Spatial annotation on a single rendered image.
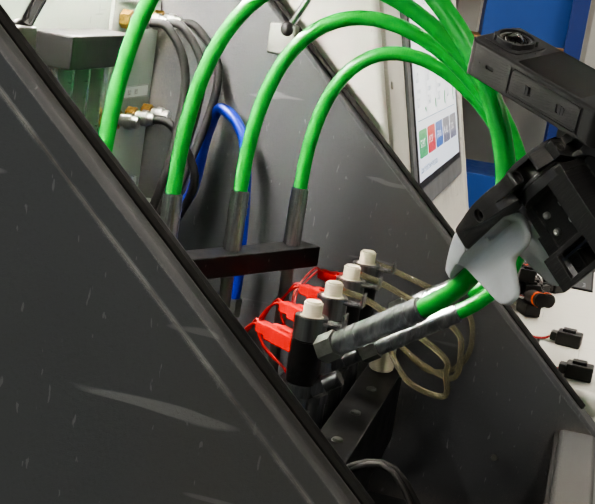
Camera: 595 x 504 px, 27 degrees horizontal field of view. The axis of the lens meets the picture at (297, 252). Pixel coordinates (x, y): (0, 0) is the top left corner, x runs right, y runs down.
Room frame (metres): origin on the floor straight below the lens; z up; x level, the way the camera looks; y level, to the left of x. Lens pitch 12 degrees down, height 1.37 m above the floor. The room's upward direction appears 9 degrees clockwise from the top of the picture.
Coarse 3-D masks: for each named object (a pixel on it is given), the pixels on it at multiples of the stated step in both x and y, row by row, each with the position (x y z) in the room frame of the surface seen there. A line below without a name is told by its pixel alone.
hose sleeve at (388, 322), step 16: (400, 304) 0.86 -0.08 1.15; (416, 304) 0.86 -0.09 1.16; (368, 320) 0.88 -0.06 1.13; (384, 320) 0.87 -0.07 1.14; (400, 320) 0.86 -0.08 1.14; (416, 320) 0.85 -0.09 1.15; (336, 336) 0.89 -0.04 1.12; (352, 336) 0.88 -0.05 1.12; (368, 336) 0.87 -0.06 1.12; (384, 336) 0.87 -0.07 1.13
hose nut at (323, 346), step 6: (330, 330) 0.90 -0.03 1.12; (318, 336) 0.91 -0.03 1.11; (324, 336) 0.90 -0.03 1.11; (330, 336) 0.89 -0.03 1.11; (318, 342) 0.90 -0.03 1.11; (324, 342) 0.89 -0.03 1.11; (330, 342) 0.89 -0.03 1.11; (318, 348) 0.89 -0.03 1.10; (324, 348) 0.89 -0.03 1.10; (330, 348) 0.89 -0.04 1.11; (318, 354) 0.89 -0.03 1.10; (324, 354) 0.89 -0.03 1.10; (330, 354) 0.89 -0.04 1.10; (336, 354) 0.89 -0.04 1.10; (342, 354) 0.89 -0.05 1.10; (324, 360) 0.90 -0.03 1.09; (330, 360) 0.90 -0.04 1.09
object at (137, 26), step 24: (144, 0) 1.02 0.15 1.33; (432, 0) 0.87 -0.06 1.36; (144, 24) 1.03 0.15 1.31; (456, 24) 0.86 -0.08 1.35; (120, 48) 1.04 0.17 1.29; (120, 72) 1.03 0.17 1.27; (120, 96) 1.04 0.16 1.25; (480, 96) 0.84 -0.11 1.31; (504, 120) 0.84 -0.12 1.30; (504, 144) 0.83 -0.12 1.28; (504, 168) 0.83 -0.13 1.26; (456, 288) 0.84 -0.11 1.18; (432, 312) 0.85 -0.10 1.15
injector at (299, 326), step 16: (304, 320) 0.99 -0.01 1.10; (320, 320) 0.99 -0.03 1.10; (304, 336) 0.99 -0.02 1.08; (304, 352) 0.99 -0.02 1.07; (288, 368) 1.00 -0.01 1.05; (304, 368) 0.99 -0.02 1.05; (288, 384) 1.00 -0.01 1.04; (304, 384) 0.99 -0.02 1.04; (320, 384) 0.99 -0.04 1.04; (336, 384) 0.99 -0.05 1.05; (304, 400) 1.00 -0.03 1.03
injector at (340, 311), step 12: (324, 300) 1.07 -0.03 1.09; (336, 300) 1.07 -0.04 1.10; (324, 312) 1.07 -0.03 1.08; (336, 312) 1.07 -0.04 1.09; (336, 360) 1.07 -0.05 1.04; (348, 360) 1.07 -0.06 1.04; (360, 360) 1.07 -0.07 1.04; (324, 372) 1.07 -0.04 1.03; (324, 396) 1.08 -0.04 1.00; (312, 408) 1.07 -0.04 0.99
